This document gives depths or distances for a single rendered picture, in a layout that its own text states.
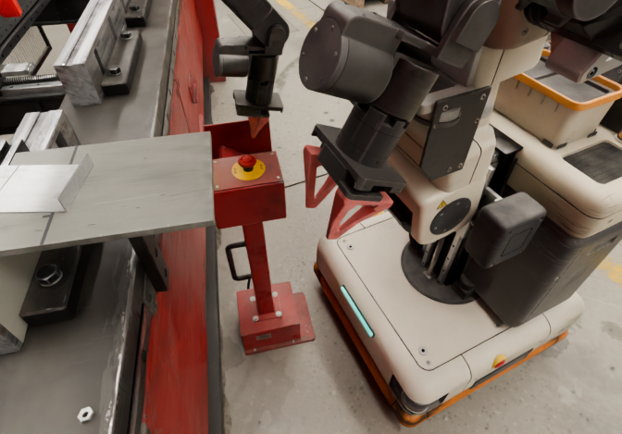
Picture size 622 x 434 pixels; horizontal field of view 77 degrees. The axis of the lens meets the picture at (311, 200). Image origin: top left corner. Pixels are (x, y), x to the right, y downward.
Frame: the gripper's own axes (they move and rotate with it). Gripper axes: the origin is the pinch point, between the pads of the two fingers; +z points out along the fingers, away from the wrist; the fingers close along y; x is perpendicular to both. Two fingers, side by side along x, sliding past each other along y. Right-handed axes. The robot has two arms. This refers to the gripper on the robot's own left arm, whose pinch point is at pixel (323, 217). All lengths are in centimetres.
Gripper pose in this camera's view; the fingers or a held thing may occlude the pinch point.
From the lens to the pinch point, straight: 45.8
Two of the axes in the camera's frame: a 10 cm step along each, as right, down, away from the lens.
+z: -4.1, 7.7, 4.9
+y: 4.3, 6.4, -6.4
